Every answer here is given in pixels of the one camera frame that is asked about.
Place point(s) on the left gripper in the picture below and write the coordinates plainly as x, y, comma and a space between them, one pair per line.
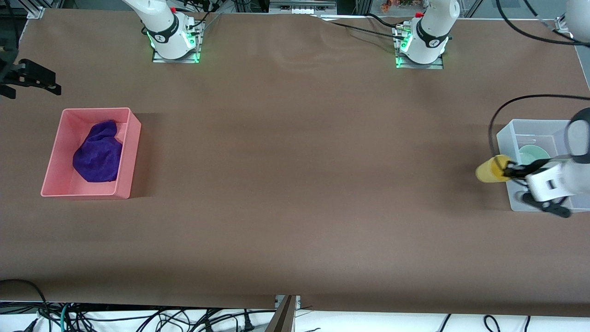
518, 171

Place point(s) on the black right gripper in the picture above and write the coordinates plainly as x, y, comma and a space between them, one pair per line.
20, 75

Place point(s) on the pale green bowl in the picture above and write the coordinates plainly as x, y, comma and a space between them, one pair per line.
532, 154

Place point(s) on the yellow cup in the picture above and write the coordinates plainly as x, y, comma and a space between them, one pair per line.
489, 169

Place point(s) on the purple microfibre cloth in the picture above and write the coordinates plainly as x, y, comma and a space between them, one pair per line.
99, 154

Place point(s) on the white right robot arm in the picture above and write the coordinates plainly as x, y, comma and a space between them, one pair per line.
161, 27

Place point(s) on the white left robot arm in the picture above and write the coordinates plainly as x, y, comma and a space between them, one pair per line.
431, 27

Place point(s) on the clear plastic bin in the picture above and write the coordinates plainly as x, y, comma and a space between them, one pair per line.
516, 133

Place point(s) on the pink plastic bin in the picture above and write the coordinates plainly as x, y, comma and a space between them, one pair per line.
57, 157

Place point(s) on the white power strip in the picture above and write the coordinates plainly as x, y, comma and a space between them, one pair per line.
302, 8

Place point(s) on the aluminium table beam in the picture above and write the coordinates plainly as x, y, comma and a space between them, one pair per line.
285, 316

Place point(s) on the aluminium frame rail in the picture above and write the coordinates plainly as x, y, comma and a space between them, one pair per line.
35, 12

